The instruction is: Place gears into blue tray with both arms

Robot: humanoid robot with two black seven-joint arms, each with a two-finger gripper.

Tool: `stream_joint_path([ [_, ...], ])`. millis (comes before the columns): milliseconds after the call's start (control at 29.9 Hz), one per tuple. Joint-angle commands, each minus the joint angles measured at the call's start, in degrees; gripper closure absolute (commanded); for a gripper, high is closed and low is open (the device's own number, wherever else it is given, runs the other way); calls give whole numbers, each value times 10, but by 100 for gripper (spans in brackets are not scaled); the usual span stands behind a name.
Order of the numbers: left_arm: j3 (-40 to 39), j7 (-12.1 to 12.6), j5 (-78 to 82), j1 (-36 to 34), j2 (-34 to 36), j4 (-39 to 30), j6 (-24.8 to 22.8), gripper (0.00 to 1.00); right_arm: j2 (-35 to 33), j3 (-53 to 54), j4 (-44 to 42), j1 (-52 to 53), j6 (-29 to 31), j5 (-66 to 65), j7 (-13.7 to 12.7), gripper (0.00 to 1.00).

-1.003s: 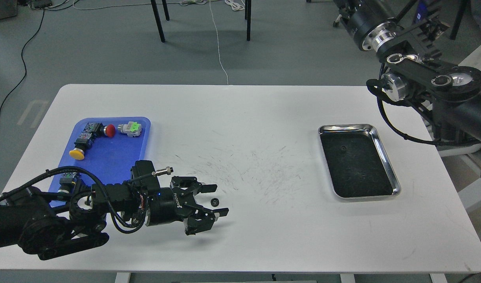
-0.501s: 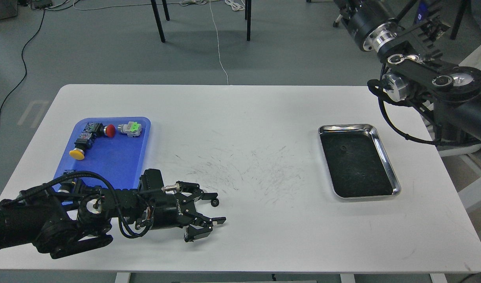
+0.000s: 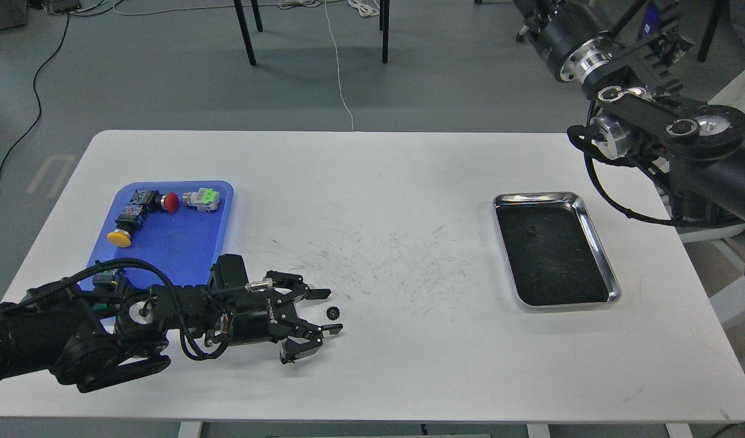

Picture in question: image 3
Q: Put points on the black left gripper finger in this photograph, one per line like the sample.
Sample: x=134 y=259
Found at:
x=287 y=287
x=295 y=347

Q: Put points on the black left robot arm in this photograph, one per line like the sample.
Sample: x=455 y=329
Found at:
x=108 y=324

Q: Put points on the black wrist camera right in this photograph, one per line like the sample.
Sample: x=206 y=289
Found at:
x=660 y=28

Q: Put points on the green push button switch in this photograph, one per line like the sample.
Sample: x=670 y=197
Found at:
x=109 y=283

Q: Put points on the red push button switch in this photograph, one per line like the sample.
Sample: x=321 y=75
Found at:
x=153 y=200

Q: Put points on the yellow push button switch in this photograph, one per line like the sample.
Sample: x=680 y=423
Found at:
x=129 y=220

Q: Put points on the black chair leg left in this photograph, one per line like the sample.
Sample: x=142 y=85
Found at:
x=242 y=20

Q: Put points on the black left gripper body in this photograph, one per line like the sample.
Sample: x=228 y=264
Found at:
x=261 y=316

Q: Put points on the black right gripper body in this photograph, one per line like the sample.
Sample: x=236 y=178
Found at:
x=571 y=37

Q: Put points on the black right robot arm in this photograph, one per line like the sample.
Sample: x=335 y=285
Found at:
x=693 y=151

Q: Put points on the blue plastic tray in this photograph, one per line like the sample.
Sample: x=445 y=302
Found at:
x=183 y=245

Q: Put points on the steel tray with black mat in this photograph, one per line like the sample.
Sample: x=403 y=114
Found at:
x=554 y=252

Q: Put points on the grey switch with green label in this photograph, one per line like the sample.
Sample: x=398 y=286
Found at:
x=204 y=199

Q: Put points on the black chair leg right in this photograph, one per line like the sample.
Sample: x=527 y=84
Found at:
x=384 y=19

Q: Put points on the small black gear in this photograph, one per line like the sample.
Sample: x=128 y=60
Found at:
x=333 y=313

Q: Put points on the black chair leg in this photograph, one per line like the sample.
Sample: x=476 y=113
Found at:
x=384 y=19
x=242 y=20

